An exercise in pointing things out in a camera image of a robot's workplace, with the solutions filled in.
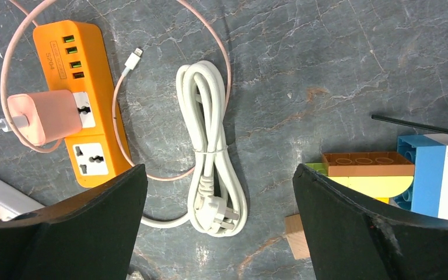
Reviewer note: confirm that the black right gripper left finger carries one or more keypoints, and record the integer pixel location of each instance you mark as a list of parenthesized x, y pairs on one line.
[(88, 236)]

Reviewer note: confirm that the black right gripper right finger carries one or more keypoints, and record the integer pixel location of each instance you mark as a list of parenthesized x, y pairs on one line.
[(353, 236)]

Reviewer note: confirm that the wooden letter cube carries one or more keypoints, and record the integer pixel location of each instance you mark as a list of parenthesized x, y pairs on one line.
[(295, 236)]

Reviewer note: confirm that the white multicolour power strip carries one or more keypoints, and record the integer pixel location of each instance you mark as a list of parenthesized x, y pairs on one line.
[(14, 203)]

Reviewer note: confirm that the pink charger with cable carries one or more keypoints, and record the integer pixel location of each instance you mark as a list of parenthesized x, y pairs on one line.
[(49, 117)]

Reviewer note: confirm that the orange power strip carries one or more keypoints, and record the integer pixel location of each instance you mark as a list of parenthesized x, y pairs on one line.
[(73, 58)]

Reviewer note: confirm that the colourful toy block stack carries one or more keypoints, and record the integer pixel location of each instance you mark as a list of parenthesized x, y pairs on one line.
[(380, 175)]

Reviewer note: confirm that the blue white toy block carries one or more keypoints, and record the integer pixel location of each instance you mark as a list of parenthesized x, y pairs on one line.
[(428, 193)]

